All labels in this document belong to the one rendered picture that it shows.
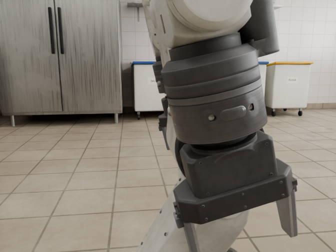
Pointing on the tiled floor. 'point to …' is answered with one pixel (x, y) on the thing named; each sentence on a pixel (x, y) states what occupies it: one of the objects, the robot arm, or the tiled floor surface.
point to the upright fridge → (60, 57)
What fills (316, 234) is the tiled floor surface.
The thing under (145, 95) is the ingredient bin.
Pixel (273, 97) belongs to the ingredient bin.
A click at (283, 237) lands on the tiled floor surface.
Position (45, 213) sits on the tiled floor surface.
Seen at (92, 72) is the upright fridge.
